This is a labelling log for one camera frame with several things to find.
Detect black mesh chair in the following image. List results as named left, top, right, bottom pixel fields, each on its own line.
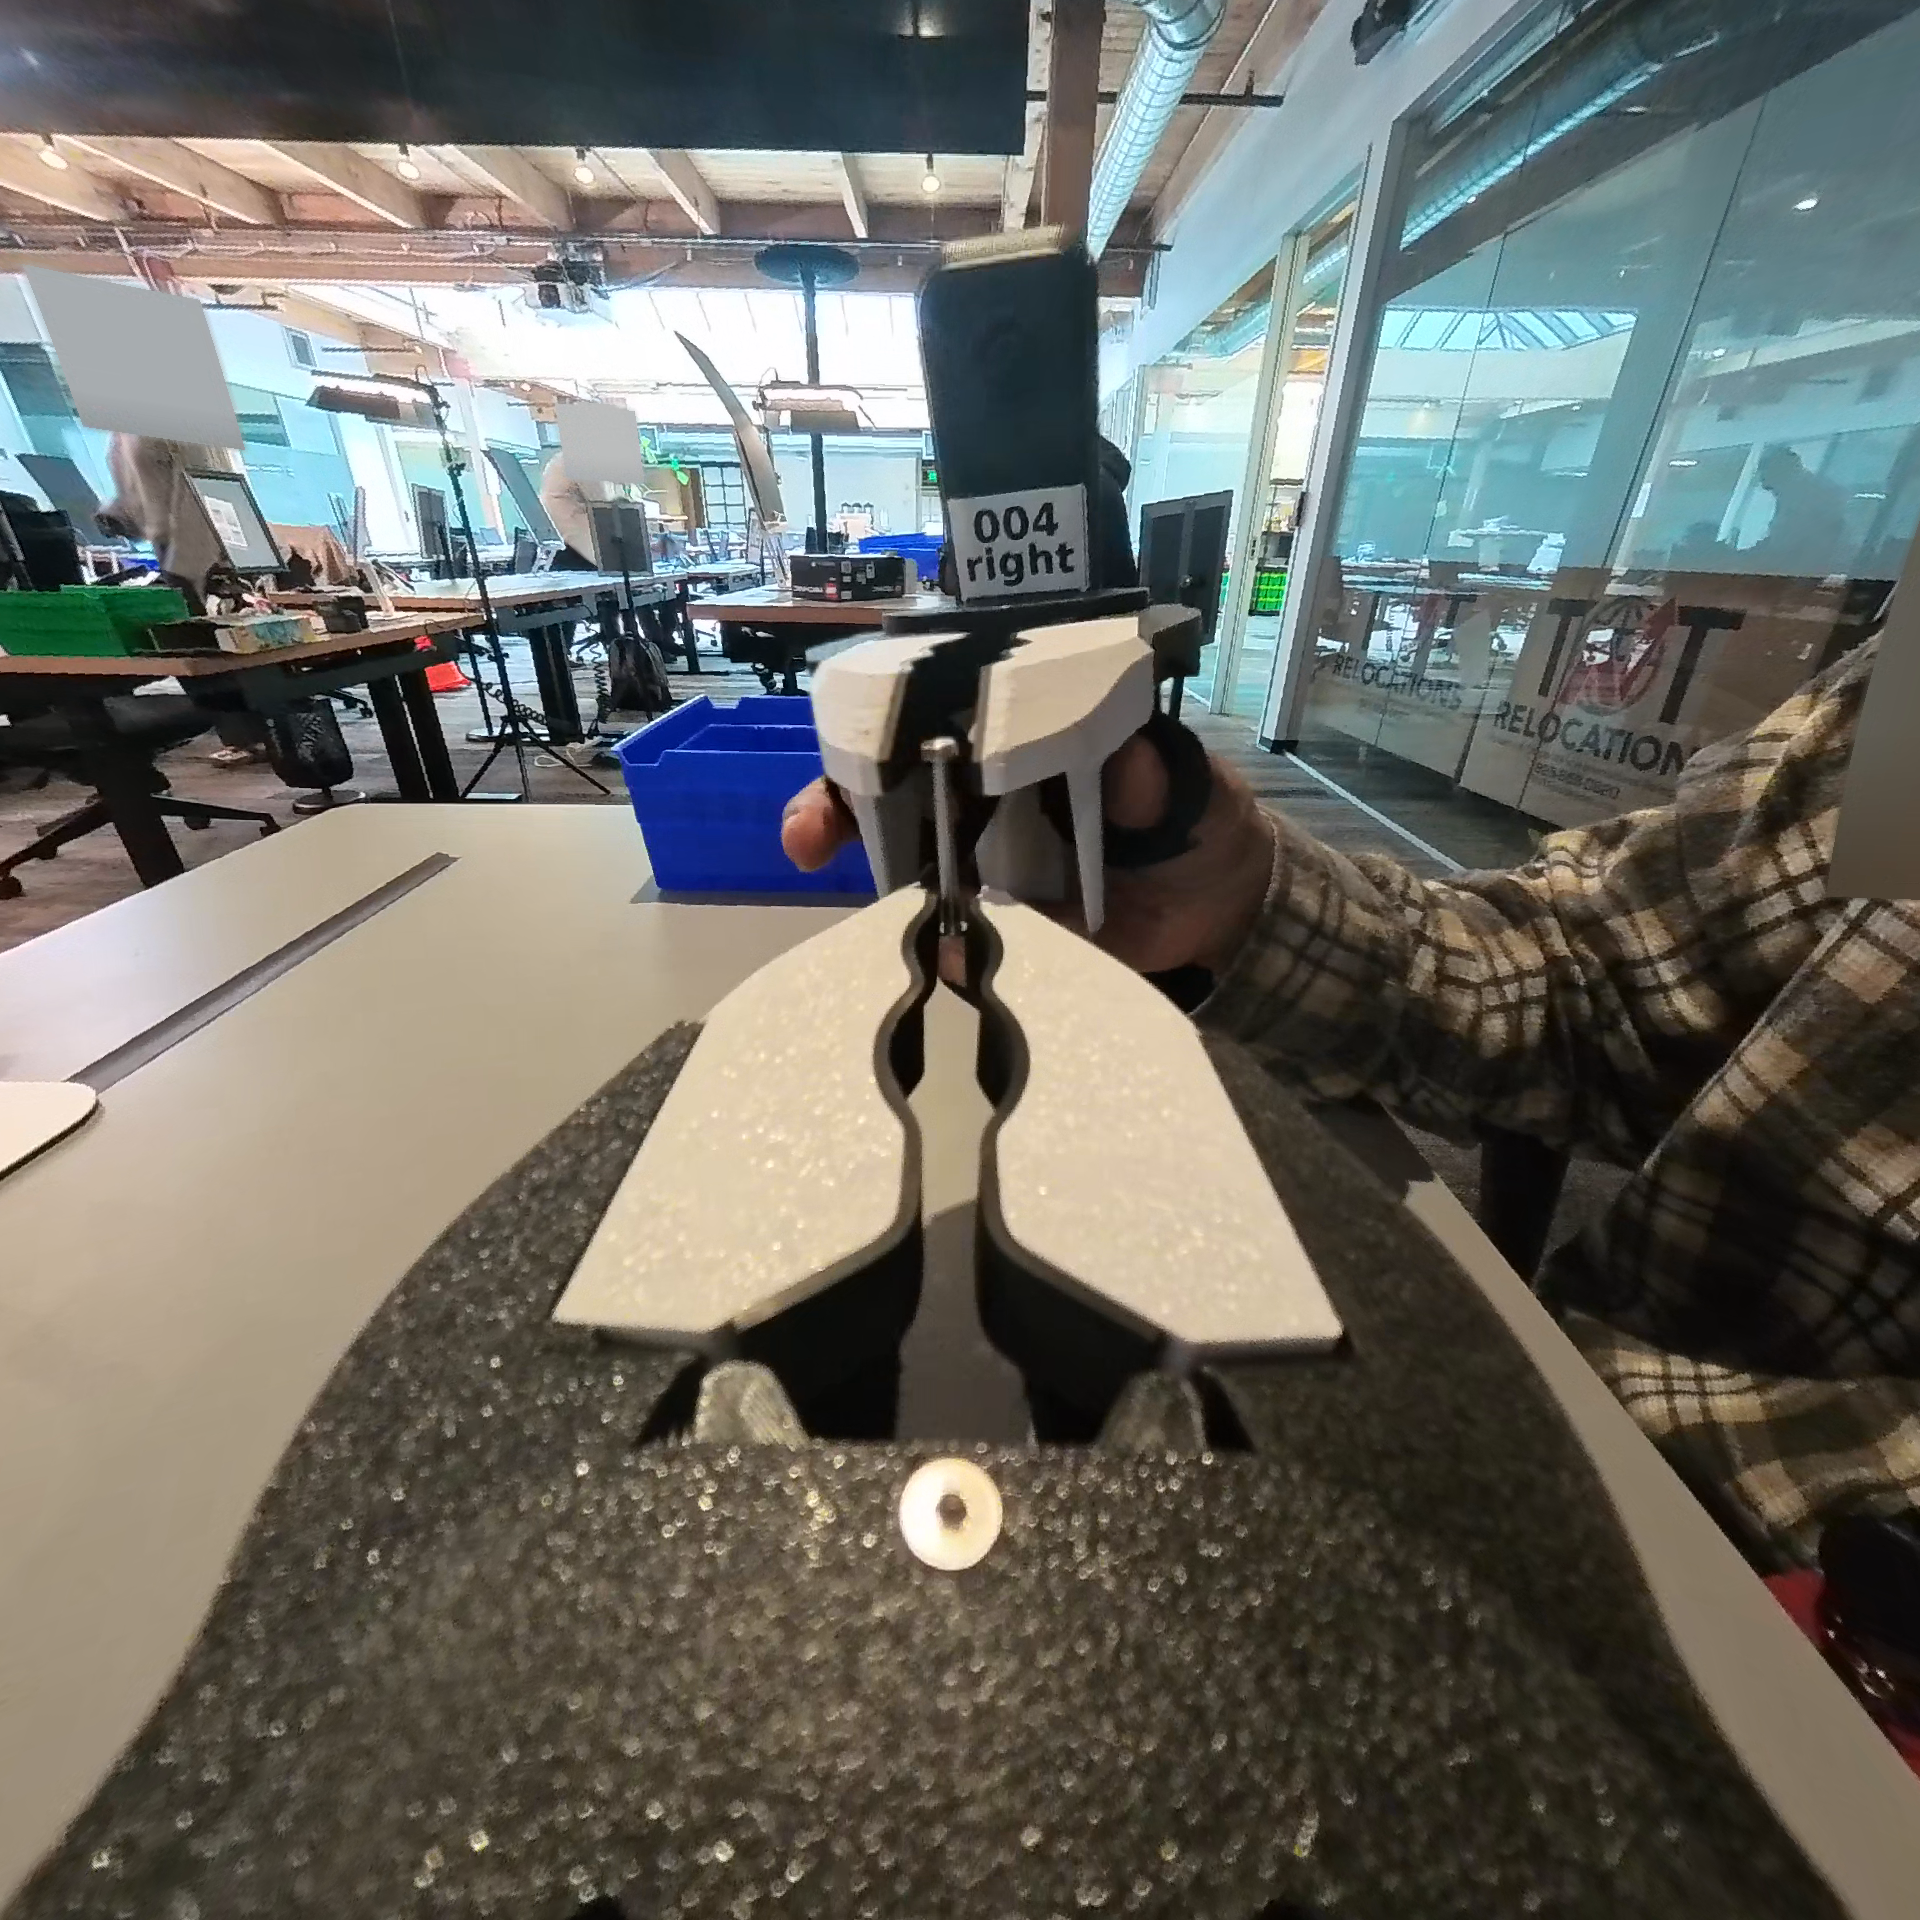
left=262, top=695, right=359, bottom=822

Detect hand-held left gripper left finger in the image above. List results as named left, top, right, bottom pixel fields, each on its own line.
left=550, top=891, right=941, bottom=1346

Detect curved feather banner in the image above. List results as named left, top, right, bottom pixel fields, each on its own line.
left=676, top=332, right=790, bottom=531

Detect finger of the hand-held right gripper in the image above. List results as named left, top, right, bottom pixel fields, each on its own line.
left=965, top=612, right=1163, bottom=936
left=808, top=632, right=983, bottom=902

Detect black tripod light stand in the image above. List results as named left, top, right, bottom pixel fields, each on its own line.
left=309, top=370, right=613, bottom=801

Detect black panel on stand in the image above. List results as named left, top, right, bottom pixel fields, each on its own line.
left=1138, top=489, right=1233, bottom=610

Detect long silver bolt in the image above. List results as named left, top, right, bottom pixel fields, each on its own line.
left=923, top=737, right=965, bottom=907

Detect wooden desk black legs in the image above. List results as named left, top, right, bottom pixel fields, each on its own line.
left=383, top=571, right=697, bottom=745
left=690, top=583, right=962, bottom=698
left=0, top=606, right=483, bottom=890

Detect green plastic crate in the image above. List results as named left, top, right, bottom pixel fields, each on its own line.
left=0, top=587, right=193, bottom=655

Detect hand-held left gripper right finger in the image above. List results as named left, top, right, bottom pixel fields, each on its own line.
left=959, top=896, right=1347, bottom=1366

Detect black hanging ceiling panel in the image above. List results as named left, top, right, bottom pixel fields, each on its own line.
left=0, top=0, right=1027, bottom=157

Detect person's plaid shirt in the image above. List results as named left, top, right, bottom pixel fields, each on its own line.
left=1540, top=898, right=1920, bottom=1568

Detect computer monitor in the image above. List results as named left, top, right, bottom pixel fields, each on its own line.
left=180, top=467, right=290, bottom=575

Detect black office chair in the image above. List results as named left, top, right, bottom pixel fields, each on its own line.
left=0, top=695, right=283, bottom=902

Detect large red black window decal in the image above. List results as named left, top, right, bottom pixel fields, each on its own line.
left=1487, top=593, right=1749, bottom=801

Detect black pole round top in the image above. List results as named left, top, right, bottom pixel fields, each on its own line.
left=754, top=245, right=862, bottom=560

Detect wooden pillar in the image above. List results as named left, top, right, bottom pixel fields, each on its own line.
left=1039, top=0, right=1108, bottom=230

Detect person's right hand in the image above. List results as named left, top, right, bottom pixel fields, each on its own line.
left=780, top=715, right=1279, bottom=1014

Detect silver air duct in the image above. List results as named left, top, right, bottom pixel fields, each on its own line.
left=1086, top=0, right=1261, bottom=257

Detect blue plastic bin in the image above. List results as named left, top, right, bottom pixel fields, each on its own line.
left=613, top=693, right=884, bottom=902

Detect small red black window decal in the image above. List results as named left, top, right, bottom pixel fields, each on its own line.
left=1326, top=593, right=1471, bottom=724

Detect white flat pad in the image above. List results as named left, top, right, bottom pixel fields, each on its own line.
left=0, top=1084, right=101, bottom=1180

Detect red and black bag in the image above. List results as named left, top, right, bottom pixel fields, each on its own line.
left=1760, top=1515, right=1920, bottom=1703

